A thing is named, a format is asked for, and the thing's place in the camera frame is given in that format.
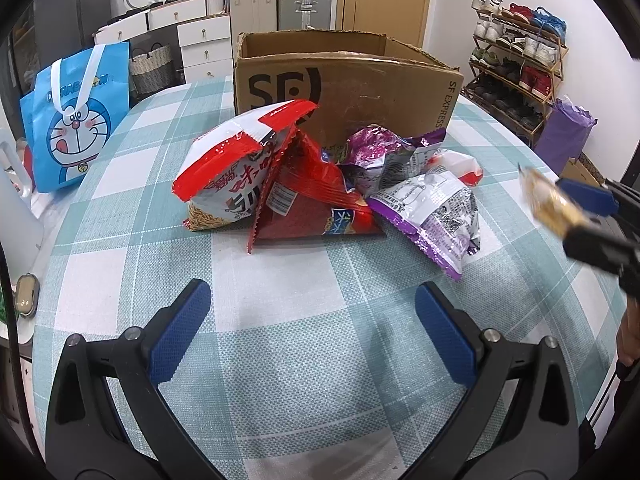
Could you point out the small oval beige tin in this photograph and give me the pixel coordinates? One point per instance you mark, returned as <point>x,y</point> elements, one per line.
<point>27,296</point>

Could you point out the silver purple snack bag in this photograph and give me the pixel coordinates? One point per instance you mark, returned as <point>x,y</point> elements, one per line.
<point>435,210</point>

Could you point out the brown cardboard box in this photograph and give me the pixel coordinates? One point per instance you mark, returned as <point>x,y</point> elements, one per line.
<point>360,90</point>

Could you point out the white dresser desk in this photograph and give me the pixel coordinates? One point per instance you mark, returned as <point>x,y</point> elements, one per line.
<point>165,15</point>

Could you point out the clear golden pastry packet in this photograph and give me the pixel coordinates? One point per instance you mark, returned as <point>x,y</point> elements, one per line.
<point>552,200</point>

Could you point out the wooden shoe rack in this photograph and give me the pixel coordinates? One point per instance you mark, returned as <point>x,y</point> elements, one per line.
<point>560,65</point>

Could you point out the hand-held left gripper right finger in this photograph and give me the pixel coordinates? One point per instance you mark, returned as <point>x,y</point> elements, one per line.
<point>445,335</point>

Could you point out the white suitcase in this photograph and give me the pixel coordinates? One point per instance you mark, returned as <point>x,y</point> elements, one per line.
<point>253,10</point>

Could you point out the flat cardboard box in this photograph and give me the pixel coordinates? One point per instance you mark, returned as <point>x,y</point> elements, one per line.
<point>582,167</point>

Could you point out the checked tablecloth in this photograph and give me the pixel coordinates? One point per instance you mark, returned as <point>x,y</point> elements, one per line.
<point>310,340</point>

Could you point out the silver suitcase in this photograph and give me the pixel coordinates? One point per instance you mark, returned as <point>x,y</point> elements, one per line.
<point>305,9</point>

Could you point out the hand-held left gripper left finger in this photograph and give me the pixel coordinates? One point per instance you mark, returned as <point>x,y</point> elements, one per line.
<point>180,332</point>

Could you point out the red white noodle snack bag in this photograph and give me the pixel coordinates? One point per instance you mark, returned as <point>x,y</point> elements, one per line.
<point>225,175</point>

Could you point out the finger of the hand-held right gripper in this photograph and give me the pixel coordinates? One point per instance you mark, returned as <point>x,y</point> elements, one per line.
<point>587,196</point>
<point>605,247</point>

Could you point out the white electric kettle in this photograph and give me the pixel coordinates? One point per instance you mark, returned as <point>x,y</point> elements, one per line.
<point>17,220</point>

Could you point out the grey refrigerator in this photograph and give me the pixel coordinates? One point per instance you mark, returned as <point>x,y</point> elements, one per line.
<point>75,5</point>

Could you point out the person's right hand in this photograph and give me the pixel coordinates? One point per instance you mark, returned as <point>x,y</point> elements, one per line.
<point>629,345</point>

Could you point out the shoe rack with shoes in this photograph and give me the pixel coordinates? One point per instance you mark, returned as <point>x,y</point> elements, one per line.
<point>520,45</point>

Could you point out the blue cartoon tote bag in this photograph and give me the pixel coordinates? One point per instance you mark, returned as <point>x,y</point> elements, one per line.
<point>75,125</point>

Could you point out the white drawer cabinet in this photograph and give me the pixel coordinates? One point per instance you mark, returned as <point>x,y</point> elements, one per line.
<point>205,47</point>

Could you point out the woven basket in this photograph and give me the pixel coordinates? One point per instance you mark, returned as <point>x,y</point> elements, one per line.
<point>152,70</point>

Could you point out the red triangular chip bag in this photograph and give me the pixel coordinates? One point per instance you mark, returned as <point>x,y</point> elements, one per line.
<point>305,200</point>

